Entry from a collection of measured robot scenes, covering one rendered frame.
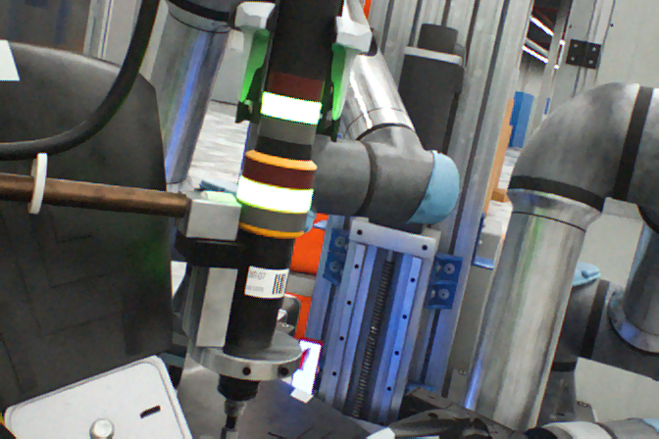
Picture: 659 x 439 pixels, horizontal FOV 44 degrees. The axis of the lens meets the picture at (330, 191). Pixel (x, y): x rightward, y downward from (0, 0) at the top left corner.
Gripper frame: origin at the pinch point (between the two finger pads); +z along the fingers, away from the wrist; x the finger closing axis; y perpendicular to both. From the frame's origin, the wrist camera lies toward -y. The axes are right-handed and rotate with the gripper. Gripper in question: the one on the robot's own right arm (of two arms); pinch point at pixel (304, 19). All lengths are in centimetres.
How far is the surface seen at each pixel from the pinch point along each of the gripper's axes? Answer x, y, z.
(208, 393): 2.5, 30.6, -18.9
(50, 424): 9.4, 24.1, 4.5
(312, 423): -6.5, 31.3, -18.0
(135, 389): 5.5, 22.3, 2.1
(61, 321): 10.2, 19.2, 2.1
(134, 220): 8.2, 14.0, -3.9
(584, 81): -73, -9, -170
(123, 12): 120, -13, -466
